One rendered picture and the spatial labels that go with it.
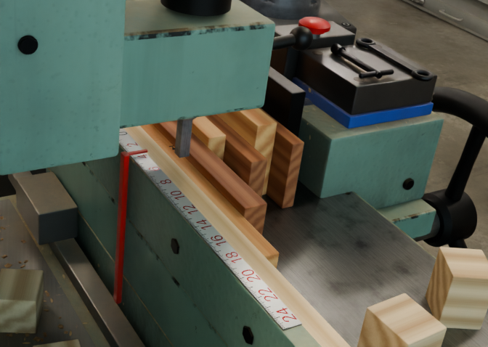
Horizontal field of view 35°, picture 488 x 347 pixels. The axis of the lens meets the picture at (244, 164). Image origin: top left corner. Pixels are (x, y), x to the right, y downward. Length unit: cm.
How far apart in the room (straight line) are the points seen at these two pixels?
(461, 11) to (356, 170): 375
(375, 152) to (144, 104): 25
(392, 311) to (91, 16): 26
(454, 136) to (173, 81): 258
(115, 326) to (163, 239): 11
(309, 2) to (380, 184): 72
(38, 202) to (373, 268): 32
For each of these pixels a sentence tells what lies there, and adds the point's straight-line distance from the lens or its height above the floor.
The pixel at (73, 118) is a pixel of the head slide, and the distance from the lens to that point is 48.
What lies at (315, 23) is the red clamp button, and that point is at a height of 102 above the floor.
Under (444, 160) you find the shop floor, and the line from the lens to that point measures 287.
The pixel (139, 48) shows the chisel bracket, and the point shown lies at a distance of 52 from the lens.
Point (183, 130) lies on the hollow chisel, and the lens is 61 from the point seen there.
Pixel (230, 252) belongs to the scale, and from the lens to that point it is 50.
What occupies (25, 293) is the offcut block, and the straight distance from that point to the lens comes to 66.
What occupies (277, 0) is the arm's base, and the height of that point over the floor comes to 85.
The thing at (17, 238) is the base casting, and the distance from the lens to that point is 78.
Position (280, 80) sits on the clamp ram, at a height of 100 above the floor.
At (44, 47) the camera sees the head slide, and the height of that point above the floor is 108.
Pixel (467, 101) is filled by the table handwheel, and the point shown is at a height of 95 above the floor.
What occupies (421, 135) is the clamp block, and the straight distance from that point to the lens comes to 73.
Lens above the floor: 125
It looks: 29 degrees down
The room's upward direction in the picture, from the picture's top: 8 degrees clockwise
